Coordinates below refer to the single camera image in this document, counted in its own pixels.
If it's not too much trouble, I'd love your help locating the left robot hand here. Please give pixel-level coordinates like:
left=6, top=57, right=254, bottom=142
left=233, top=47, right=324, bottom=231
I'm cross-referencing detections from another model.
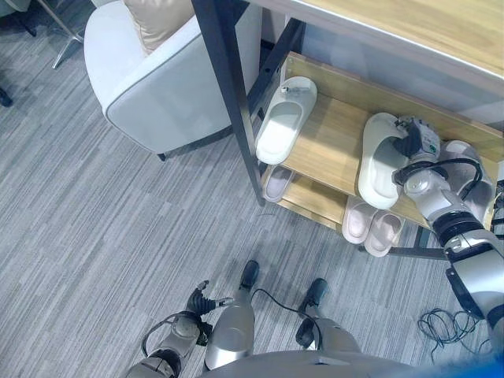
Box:
left=187, top=280, right=235, bottom=316

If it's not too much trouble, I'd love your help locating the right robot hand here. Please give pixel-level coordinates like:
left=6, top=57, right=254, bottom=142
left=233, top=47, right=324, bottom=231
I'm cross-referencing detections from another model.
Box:
left=393, top=115, right=441, bottom=161

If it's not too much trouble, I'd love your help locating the beige pink slipper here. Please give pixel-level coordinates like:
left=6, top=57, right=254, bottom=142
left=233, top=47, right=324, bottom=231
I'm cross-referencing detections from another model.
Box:
left=262, top=165, right=297, bottom=203
left=341, top=195, right=380, bottom=246
left=363, top=209, right=407, bottom=258

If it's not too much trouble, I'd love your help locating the silver robot torso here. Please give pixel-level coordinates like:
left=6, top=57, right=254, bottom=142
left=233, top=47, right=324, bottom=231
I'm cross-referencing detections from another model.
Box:
left=204, top=349, right=418, bottom=378

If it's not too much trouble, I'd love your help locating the robot right leg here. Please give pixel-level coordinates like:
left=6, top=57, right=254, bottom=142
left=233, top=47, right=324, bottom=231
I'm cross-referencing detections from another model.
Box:
left=295, top=277, right=365, bottom=357

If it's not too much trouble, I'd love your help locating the white foam slipper with tag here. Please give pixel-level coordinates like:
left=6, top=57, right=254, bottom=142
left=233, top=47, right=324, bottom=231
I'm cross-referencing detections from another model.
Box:
left=255, top=76, right=319, bottom=165

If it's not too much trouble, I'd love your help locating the white armchair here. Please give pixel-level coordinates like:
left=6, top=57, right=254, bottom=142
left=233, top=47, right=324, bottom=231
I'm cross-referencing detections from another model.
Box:
left=83, top=0, right=264, bottom=163

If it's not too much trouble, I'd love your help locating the beige cushion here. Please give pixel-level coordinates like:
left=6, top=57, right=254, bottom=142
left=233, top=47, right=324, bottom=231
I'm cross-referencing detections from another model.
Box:
left=123, top=0, right=197, bottom=57

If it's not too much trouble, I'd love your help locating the metal chair base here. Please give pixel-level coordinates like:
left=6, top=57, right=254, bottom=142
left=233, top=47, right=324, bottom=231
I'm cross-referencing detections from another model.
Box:
left=37, top=0, right=85, bottom=70

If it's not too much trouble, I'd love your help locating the black office chair base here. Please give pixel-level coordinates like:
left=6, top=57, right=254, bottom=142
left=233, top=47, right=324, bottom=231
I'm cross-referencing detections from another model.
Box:
left=0, top=0, right=39, bottom=39

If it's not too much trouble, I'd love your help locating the black robot leg cable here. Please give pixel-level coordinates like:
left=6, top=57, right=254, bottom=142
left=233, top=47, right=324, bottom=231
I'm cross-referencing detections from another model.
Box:
left=250, top=288, right=316, bottom=317

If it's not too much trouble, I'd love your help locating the wooden shoe rack black frame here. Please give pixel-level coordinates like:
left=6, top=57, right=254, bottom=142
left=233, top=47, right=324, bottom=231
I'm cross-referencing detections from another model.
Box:
left=190, top=0, right=504, bottom=261

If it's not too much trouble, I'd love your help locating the black cable coil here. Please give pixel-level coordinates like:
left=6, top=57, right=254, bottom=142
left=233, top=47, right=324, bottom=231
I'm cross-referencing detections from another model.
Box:
left=416, top=308, right=494, bottom=358

